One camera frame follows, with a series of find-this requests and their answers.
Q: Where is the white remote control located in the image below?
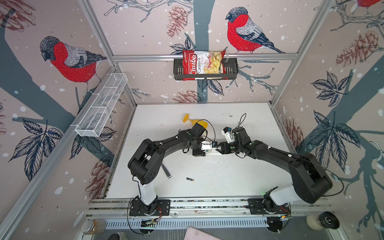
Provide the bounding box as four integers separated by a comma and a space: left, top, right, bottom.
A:
205, 149, 221, 156

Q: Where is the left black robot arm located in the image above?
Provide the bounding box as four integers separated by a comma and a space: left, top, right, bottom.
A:
128, 123, 207, 217

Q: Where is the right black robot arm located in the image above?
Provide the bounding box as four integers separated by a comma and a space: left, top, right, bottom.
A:
217, 127, 333, 214

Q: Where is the yellow plastic goblet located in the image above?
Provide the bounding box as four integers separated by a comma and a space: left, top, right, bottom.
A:
183, 114, 208, 129

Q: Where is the red cassava chips bag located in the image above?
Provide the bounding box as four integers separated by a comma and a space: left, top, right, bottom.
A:
183, 50, 227, 75

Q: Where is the pink flat object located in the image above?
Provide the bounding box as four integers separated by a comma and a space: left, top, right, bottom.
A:
184, 227, 221, 240

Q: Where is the glass jar amber content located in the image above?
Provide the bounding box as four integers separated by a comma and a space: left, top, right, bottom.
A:
81, 220, 107, 235

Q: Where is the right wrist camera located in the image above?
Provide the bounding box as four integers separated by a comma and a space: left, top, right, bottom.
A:
221, 127, 235, 144

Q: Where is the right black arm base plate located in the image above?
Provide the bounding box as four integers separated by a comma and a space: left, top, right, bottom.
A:
247, 198, 291, 216

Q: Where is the black wall basket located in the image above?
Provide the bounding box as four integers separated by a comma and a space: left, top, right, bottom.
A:
174, 58, 239, 81

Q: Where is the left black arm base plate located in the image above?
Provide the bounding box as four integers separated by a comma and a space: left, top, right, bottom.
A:
128, 197, 171, 217

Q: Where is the white wire mesh shelf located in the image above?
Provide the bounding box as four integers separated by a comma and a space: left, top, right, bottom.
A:
75, 73, 128, 138

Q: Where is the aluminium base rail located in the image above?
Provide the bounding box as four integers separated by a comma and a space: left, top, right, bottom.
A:
85, 197, 331, 230

